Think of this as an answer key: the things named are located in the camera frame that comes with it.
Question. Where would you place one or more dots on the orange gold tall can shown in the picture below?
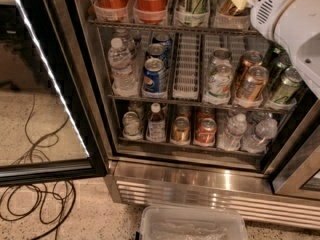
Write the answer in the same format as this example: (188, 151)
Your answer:
(228, 8)

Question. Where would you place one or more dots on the right fridge door frame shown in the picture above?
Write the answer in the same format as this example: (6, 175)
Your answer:
(295, 154)

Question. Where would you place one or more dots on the clear plastic bin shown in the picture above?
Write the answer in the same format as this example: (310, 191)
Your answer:
(185, 223)

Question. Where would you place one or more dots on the bottom gold can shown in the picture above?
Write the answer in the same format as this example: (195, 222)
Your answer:
(181, 129)

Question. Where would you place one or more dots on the glass fridge door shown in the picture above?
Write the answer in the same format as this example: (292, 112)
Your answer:
(45, 132)

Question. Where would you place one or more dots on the bottom right water bottle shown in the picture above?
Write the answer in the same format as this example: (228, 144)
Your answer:
(256, 138)

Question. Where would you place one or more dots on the brown tea bottle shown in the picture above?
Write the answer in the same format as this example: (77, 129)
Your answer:
(156, 124)

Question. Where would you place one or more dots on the bottom red can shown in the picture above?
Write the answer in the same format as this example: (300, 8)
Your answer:
(206, 130)

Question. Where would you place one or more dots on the rear copper can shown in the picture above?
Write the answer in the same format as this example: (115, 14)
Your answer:
(248, 59)

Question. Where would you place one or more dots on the empty white shelf tray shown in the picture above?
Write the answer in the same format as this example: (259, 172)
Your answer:
(186, 76)

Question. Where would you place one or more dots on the bottom left water bottle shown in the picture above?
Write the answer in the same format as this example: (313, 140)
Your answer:
(235, 128)

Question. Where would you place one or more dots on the rear blue Pepsi can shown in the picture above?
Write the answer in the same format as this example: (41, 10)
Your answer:
(163, 39)

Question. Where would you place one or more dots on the front copper can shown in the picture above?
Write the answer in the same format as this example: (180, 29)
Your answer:
(252, 83)

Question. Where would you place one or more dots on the rear green can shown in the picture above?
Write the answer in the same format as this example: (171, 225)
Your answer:
(281, 63)

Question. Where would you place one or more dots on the front blue Pepsi can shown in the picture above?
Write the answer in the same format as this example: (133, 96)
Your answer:
(154, 75)

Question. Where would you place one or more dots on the rear clear water bottle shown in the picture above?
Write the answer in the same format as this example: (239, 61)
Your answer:
(127, 40)

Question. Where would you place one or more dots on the clear water bottle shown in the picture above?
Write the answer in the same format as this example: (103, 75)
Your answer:
(127, 40)
(120, 60)

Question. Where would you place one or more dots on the copper can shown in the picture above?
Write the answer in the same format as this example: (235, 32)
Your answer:
(248, 59)
(252, 83)

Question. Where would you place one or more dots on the blue pepsi can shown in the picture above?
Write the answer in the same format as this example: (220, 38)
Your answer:
(163, 39)
(154, 75)
(156, 50)

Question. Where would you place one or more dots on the rear white silver can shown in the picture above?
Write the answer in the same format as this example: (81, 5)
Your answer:
(220, 55)

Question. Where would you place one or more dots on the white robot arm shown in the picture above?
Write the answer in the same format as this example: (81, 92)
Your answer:
(305, 56)

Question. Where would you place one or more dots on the bottom white can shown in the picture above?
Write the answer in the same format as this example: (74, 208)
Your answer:
(131, 123)

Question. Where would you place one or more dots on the stainless steel fridge base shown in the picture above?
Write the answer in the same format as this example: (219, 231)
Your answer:
(164, 184)

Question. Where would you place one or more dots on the middle blue Pepsi can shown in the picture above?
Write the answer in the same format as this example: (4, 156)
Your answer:
(156, 50)

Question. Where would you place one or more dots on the front clear water bottle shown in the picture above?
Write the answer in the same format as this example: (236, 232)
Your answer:
(120, 60)

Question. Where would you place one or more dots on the front white green can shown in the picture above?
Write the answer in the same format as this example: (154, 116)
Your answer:
(219, 80)

